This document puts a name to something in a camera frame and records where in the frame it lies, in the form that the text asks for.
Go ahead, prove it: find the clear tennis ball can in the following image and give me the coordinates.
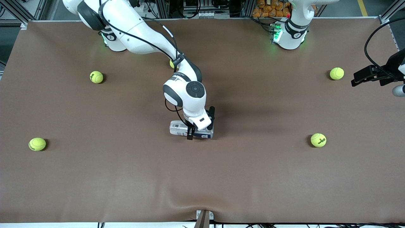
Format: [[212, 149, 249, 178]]
[[170, 120, 214, 140]]

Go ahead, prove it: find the brown table cover mat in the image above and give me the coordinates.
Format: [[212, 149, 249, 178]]
[[0, 17, 405, 224]]

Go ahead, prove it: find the white power strip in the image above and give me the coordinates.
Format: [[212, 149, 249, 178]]
[[184, 10, 230, 19]]

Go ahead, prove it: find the pile of orange items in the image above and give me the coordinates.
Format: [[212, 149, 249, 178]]
[[252, 0, 291, 18]]

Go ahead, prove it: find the aluminium frame strut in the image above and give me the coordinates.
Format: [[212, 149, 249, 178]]
[[0, 0, 48, 26], [379, 0, 405, 26]]

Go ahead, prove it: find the power strip with black plugs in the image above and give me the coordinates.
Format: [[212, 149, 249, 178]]
[[138, 0, 155, 14]]

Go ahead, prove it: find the grey metal table bracket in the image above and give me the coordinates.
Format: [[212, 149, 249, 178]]
[[194, 210, 214, 228]]

